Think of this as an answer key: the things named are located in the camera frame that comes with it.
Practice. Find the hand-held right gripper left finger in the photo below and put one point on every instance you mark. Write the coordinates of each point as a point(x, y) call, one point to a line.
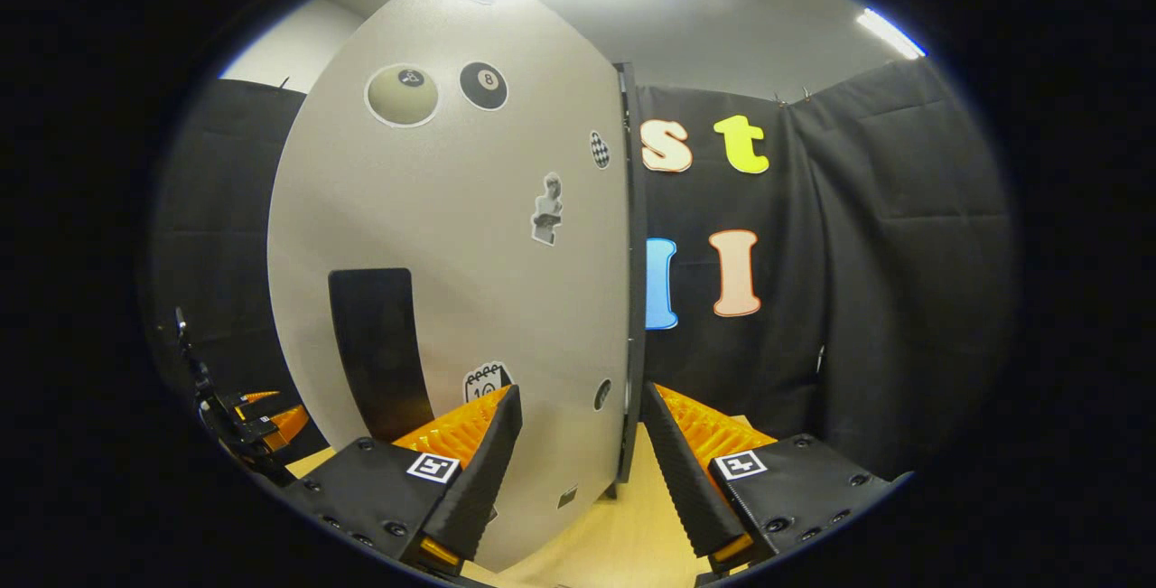
point(483, 480)

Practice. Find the dark grey cabinet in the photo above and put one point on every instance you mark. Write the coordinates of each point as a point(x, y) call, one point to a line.
point(637, 344)

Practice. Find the small ceiling light panel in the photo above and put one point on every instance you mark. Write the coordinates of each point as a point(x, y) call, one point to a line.
point(890, 32)

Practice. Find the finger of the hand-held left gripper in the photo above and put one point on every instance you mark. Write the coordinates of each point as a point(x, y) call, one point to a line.
point(289, 425)
point(260, 396)

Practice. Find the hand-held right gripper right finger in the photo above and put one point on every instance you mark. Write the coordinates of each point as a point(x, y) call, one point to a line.
point(686, 489)

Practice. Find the black backdrop cloth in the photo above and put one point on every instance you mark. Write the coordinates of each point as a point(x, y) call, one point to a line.
point(903, 254)

